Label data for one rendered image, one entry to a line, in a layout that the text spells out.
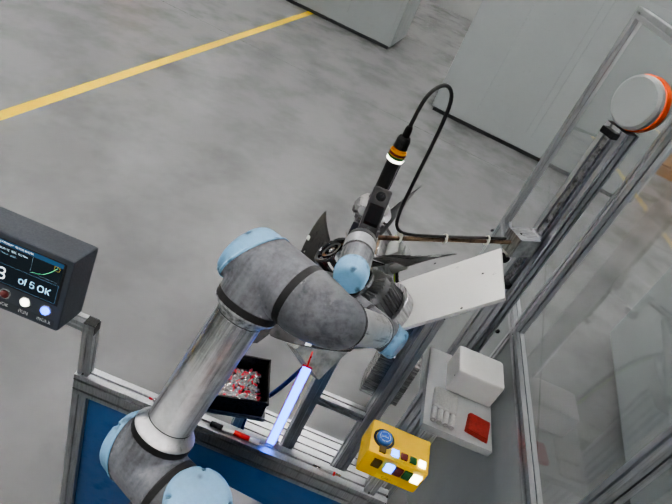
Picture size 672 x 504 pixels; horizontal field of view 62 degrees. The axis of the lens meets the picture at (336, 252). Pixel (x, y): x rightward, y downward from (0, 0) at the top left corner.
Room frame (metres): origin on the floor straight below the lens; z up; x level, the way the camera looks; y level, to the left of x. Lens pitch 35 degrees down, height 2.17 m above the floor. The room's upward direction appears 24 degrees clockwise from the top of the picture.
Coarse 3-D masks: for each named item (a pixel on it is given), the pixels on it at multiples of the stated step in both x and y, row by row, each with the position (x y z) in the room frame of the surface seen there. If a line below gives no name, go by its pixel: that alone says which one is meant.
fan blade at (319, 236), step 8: (320, 216) 1.69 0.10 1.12; (320, 224) 1.64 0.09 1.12; (312, 232) 1.65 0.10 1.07; (320, 232) 1.59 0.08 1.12; (328, 232) 1.54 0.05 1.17; (312, 240) 1.60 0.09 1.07; (320, 240) 1.55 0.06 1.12; (328, 240) 1.50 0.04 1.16; (312, 248) 1.58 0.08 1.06; (312, 256) 1.55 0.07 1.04
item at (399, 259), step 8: (376, 256) 1.27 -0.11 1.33; (384, 256) 1.27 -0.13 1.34; (392, 256) 1.26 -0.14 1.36; (400, 256) 1.27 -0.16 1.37; (408, 256) 1.25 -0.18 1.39; (416, 256) 1.26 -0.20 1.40; (424, 256) 1.26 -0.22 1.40; (432, 256) 1.25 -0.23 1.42; (440, 256) 1.25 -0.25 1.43; (400, 264) 1.18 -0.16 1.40; (408, 264) 1.17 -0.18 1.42
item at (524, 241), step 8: (512, 232) 1.64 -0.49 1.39; (520, 232) 1.65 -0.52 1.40; (528, 232) 1.68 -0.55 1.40; (536, 232) 1.69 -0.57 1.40; (512, 240) 1.63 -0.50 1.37; (520, 240) 1.61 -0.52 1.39; (528, 240) 1.62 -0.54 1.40; (536, 240) 1.65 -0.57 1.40; (504, 248) 1.63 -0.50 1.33; (512, 248) 1.61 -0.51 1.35; (520, 248) 1.61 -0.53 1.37; (528, 248) 1.63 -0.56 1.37; (512, 256) 1.60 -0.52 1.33; (520, 256) 1.63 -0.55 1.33; (528, 256) 1.65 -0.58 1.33
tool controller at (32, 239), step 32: (0, 224) 0.89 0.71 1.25; (32, 224) 0.95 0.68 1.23; (0, 256) 0.85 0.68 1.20; (32, 256) 0.86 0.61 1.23; (64, 256) 0.88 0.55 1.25; (0, 288) 0.83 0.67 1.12; (32, 288) 0.84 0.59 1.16; (64, 288) 0.85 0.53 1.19; (32, 320) 0.82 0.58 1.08; (64, 320) 0.85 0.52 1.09
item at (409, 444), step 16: (368, 432) 0.95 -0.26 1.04; (400, 432) 0.97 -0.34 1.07; (368, 448) 0.89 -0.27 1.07; (400, 448) 0.93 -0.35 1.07; (416, 448) 0.95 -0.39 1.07; (368, 464) 0.88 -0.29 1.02; (384, 464) 0.88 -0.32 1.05; (400, 464) 0.88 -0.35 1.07; (384, 480) 0.88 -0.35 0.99; (400, 480) 0.88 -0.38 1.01
